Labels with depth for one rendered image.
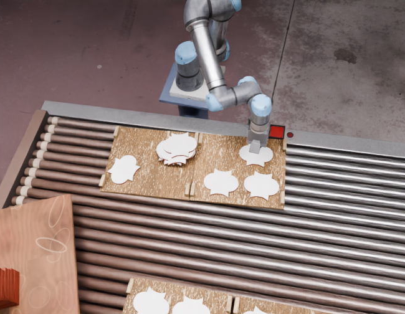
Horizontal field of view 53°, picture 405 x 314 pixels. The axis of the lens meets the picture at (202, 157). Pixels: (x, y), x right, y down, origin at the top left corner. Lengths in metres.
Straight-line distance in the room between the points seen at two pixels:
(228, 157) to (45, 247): 0.87
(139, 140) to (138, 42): 1.91
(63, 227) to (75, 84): 2.03
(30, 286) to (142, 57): 2.40
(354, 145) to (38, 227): 1.44
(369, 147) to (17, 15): 3.46
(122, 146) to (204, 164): 0.41
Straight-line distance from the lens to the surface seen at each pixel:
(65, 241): 1.75
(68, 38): 4.03
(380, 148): 2.07
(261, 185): 1.82
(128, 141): 2.01
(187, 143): 1.87
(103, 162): 2.00
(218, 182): 1.83
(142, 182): 1.88
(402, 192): 1.98
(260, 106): 1.56
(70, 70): 3.74
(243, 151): 1.90
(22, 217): 1.86
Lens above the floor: 2.58
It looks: 60 degrees down
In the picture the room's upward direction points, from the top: 7 degrees counter-clockwise
